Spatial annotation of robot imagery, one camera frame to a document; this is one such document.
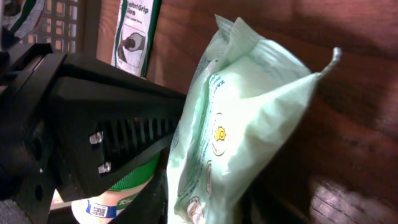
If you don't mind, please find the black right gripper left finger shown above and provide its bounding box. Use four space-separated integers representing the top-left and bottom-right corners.
109 170 168 224

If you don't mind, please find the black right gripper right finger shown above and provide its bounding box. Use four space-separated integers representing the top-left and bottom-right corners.
241 183 310 224

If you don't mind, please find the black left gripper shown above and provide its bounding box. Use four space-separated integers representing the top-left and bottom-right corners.
1 44 65 223

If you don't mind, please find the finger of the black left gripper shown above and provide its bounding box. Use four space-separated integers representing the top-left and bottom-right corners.
48 54 186 202

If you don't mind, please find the green lid jar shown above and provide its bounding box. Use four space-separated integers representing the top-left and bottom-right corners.
71 154 160 224

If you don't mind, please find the green white packet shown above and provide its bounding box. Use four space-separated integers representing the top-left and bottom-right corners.
111 0 162 78

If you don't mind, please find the light teal wipes pack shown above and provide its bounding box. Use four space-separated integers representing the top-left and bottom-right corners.
166 16 341 223

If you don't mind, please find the grey plastic mesh basket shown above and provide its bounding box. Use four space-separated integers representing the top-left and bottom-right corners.
19 0 101 57

